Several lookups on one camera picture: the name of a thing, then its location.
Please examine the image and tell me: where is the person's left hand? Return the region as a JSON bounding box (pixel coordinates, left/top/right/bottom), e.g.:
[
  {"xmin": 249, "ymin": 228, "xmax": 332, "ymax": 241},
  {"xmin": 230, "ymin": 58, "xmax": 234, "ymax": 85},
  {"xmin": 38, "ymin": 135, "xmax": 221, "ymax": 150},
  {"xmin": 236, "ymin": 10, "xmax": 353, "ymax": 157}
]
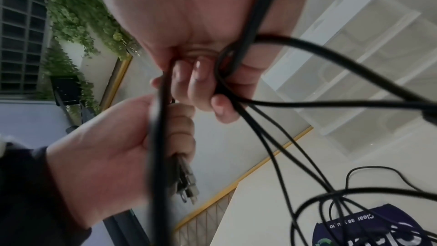
[{"xmin": 46, "ymin": 95, "xmax": 197, "ymax": 227}]

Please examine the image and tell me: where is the person's right hand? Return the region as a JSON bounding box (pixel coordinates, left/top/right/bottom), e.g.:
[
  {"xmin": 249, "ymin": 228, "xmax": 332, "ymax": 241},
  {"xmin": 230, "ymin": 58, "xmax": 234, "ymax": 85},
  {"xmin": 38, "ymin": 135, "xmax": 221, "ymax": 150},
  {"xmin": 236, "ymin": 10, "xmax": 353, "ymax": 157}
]
[{"xmin": 90, "ymin": 0, "xmax": 315, "ymax": 124}]

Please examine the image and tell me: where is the thin black cable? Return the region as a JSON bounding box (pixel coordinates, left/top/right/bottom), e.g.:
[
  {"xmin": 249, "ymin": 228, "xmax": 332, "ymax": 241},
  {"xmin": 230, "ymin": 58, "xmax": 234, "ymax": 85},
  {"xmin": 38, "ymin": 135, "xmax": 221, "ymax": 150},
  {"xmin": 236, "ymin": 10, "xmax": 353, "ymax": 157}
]
[
  {"xmin": 146, "ymin": 70, "xmax": 203, "ymax": 246},
  {"xmin": 235, "ymin": 99, "xmax": 437, "ymax": 246}
]

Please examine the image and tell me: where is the thick black cable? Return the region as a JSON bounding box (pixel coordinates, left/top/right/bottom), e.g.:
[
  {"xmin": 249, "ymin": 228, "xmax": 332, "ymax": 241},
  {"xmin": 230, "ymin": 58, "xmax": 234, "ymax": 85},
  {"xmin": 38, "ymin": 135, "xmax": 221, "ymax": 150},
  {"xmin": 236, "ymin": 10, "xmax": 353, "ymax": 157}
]
[{"xmin": 214, "ymin": 0, "xmax": 437, "ymax": 130}]

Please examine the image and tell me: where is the white plastic drawer organizer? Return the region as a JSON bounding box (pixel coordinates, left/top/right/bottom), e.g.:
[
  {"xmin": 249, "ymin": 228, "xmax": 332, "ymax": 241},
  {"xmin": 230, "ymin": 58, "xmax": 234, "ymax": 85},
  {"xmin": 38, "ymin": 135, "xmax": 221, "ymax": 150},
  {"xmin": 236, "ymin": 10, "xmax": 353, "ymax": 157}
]
[{"xmin": 260, "ymin": 0, "xmax": 437, "ymax": 157}]

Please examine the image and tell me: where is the green hanging plant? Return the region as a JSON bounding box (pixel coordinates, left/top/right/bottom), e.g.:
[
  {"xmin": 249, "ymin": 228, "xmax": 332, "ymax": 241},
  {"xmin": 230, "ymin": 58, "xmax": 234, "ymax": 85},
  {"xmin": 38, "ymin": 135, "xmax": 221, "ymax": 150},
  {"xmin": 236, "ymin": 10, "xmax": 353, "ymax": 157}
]
[{"xmin": 36, "ymin": 0, "xmax": 142, "ymax": 111}]

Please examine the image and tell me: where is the dark grid window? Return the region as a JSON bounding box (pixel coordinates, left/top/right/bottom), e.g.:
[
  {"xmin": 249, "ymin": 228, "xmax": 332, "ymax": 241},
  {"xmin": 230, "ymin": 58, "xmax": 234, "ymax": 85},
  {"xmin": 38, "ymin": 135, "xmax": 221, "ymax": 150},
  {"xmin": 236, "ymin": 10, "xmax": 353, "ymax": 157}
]
[{"xmin": 0, "ymin": 0, "xmax": 52, "ymax": 94}]

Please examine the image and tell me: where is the yellow metal lattice fence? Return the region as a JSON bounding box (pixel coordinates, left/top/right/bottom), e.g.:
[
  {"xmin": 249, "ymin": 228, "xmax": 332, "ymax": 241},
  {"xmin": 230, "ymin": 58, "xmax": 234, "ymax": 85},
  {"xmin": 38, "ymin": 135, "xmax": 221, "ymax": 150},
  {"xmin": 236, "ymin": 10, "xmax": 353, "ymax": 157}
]
[{"xmin": 172, "ymin": 126, "xmax": 315, "ymax": 246}]

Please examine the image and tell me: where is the round purple sticker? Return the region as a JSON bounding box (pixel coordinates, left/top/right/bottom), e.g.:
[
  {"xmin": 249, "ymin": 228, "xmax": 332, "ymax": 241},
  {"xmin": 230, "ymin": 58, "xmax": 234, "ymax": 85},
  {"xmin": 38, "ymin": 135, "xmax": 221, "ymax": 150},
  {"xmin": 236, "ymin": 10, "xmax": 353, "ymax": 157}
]
[{"xmin": 312, "ymin": 202, "xmax": 434, "ymax": 246}]

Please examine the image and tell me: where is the yellow wall trim bar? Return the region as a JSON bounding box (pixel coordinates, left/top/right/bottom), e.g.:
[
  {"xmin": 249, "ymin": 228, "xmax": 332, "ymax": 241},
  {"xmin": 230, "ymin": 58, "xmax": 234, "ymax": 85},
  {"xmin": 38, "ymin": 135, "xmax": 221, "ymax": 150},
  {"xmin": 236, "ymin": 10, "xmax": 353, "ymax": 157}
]
[{"xmin": 99, "ymin": 53, "xmax": 134, "ymax": 111}]

